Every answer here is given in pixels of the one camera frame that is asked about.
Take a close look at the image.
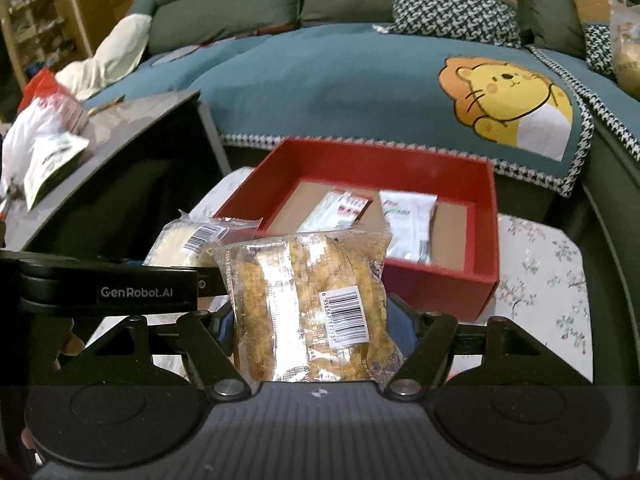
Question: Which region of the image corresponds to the wooden shelf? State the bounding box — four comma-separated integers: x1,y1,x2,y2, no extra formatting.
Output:
0,0,139,111

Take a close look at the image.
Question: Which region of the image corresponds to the cream cloth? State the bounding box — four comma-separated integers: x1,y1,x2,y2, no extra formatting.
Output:
54,11,154,102

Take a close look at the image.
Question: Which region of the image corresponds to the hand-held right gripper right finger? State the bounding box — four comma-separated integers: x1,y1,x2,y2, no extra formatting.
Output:
382,295,596,402

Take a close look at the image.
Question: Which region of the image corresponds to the teal lion sofa cover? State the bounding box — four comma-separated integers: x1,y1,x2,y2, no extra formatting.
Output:
82,22,598,198

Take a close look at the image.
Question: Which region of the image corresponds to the floral tablecloth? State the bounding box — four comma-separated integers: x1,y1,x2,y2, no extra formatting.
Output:
82,165,602,379

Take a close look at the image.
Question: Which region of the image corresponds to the red cardboard box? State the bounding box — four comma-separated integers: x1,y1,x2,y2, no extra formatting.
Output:
212,136,502,323

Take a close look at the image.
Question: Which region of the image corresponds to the brown fried snack packet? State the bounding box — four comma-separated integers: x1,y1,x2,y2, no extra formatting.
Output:
212,229,407,385

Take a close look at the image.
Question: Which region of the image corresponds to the green sofa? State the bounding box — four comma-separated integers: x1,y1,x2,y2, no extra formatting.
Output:
125,0,640,311

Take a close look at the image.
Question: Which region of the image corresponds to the dark grey side table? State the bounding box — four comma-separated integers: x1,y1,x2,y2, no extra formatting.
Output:
0,89,233,261

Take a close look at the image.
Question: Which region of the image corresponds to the pale cake snack packet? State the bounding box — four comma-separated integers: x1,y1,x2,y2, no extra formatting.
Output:
142,211,264,268

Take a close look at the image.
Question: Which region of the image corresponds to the small white red-print packet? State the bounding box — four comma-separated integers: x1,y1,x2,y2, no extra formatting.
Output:
296,189,374,234

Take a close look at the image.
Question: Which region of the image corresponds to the small brown houndstooth cushion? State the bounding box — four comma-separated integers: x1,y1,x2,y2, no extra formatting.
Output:
570,0,632,77

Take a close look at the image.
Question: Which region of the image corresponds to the plastic bag of yellow fruit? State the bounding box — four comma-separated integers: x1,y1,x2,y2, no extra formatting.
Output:
606,0,640,102

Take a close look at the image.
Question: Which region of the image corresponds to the person's left hand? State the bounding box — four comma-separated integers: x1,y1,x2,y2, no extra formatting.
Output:
54,319,87,368

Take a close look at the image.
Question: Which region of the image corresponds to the large brown houndstooth cushion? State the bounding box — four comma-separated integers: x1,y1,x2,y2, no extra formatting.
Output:
389,0,524,49

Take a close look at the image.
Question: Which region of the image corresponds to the white and red plastic bag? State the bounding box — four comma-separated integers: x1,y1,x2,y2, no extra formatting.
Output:
0,67,92,201

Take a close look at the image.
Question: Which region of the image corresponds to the teal houndstooth-trim sofa cover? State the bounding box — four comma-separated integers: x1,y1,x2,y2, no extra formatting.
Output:
524,44,640,161

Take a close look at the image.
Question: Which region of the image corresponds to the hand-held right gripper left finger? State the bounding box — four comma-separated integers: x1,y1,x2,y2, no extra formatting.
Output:
55,309,253,402

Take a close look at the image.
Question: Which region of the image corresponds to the white green-print snack packet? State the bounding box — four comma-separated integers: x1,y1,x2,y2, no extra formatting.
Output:
377,189,439,265

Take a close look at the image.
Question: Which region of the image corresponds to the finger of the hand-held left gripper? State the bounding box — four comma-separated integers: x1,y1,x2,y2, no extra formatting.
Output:
197,266,233,311

